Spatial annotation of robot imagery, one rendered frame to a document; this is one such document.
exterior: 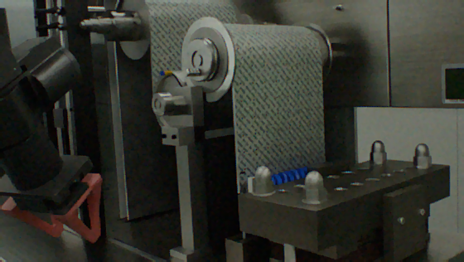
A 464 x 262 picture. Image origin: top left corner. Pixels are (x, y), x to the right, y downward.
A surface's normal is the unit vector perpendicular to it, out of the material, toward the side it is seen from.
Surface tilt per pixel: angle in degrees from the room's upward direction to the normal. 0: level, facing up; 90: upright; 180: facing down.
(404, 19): 90
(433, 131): 90
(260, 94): 90
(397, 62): 90
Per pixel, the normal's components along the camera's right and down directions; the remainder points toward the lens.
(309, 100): 0.66, 0.04
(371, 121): -0.75, 0.11
